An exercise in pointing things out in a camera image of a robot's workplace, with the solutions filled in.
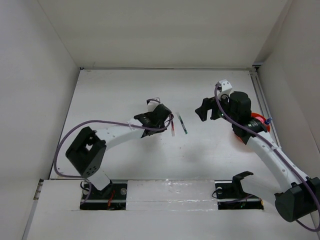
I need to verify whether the blue spray bottle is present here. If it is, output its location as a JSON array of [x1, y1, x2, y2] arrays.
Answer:
[[264, 117, 273, 126]]

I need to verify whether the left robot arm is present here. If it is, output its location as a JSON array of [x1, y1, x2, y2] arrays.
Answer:
[[65, 103, 173, 199]]

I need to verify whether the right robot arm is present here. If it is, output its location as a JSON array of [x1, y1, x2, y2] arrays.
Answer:
[[195, 90, 320, 223]]

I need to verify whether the aluminium side rail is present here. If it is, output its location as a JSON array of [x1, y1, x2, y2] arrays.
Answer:
[[249, 64, 281, 146]]

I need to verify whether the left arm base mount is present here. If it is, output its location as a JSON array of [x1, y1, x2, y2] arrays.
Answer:
[[79, 180, 128, 211]]

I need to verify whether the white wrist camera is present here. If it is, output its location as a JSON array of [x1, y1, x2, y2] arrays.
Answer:
[[146, 98, 161, 112], [216, 79, 233, 100]]

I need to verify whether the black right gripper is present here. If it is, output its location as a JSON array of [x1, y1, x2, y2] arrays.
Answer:
[[194, 90, 238, 124]]

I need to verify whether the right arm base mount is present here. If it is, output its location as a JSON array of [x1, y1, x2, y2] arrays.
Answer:
[[211, 171, 264, 210]]

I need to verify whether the green pen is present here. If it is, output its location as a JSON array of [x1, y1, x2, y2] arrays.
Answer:
[[176, 112, 188, 135]]

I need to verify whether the orange round organizer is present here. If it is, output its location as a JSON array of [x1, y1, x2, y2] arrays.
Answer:
[[231, 112, 270, 145]]

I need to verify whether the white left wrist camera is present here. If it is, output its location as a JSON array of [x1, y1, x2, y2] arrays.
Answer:
[[146, 98, 161, 112]]

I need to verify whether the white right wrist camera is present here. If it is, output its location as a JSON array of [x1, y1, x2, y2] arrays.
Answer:
[[216, 79, 233, 100]]

